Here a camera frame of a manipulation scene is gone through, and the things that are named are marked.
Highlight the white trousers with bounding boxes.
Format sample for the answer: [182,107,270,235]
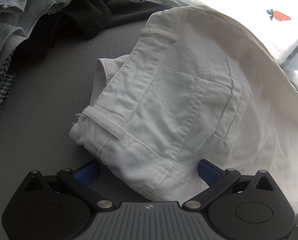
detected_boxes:
[70,5,298,224]

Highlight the black garment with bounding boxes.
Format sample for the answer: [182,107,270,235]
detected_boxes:
[11,0,171,67]

